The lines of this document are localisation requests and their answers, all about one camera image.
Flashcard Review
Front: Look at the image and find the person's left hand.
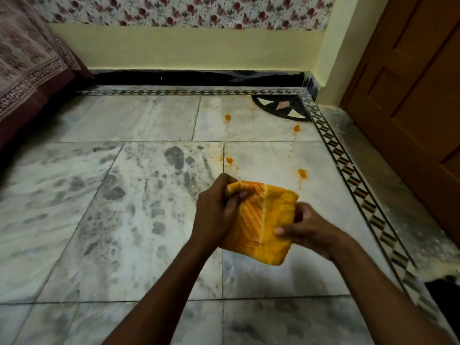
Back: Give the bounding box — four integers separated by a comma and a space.
189, 173, 254, 254

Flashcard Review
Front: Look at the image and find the person's right hand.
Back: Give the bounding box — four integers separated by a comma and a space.
275, 202, 350, 262

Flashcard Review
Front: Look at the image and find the orange cloth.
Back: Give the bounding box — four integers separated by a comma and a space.
219, 180, 299, 266

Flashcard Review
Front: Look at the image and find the person's right forearm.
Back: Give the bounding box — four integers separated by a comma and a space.
329, 235, 456, 345

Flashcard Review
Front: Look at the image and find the person's left forearm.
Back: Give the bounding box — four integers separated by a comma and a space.
102, 236, 220, 345

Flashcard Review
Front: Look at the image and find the black object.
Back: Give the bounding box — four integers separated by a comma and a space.
425, 275, 460, 332

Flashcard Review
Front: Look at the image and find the brown wooden door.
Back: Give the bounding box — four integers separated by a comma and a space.
339, 0, 460, 249

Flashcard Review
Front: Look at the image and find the maroon bed sheet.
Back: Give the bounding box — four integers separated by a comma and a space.
0, 57, 95, 149

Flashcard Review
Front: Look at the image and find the patterned block-print bedspread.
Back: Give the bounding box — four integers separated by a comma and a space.
0, 0, 82, 122

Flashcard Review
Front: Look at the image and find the floral red-and-white wall cloth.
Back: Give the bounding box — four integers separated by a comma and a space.
28, 0, 336, 31

